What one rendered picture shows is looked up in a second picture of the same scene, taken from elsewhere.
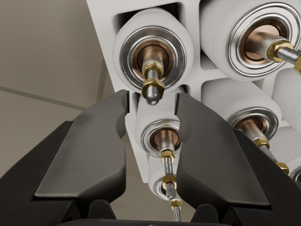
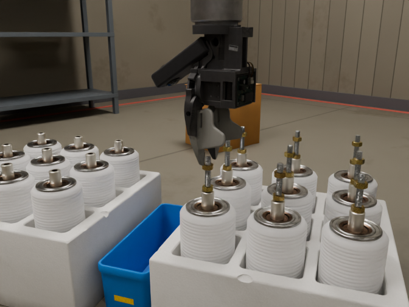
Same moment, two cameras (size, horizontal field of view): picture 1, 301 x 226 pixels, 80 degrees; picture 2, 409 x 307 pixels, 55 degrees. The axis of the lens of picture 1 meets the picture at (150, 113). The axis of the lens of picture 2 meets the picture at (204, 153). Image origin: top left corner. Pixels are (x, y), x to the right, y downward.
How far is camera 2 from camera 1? 0.65 m
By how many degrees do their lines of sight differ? 91
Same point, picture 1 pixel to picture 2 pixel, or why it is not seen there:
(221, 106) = (265, 203)
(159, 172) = (326, 233)
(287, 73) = not seen: hidden behind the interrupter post
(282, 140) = not seen: hidden behind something
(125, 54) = (194, 211)
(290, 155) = (334, 188)
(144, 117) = (249, 224)
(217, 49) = (220, 194)
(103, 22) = (170, 257)
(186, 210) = not seen: outside the picture
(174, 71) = (220, 201)
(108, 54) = (193, 264)
